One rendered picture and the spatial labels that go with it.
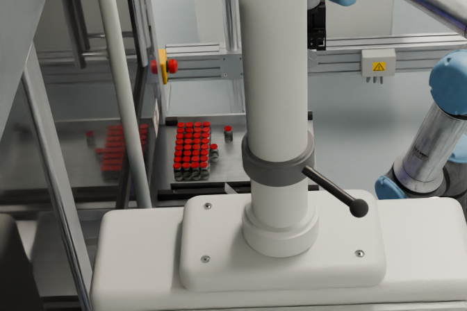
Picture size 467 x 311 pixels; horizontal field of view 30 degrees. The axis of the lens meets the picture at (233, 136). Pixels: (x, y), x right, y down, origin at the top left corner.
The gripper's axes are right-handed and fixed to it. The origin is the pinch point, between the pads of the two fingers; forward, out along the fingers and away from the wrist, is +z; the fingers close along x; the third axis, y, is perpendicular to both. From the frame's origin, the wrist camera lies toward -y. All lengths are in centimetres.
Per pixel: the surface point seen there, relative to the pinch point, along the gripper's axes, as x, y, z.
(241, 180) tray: -19.8, -14.5, 18.1
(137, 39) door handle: -41, -31, -40
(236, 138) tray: -0.1, -16.0, 21.4
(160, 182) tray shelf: -15.6, -35.2, 21.6
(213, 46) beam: 90, -27, 55
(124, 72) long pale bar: -67, -29, -52
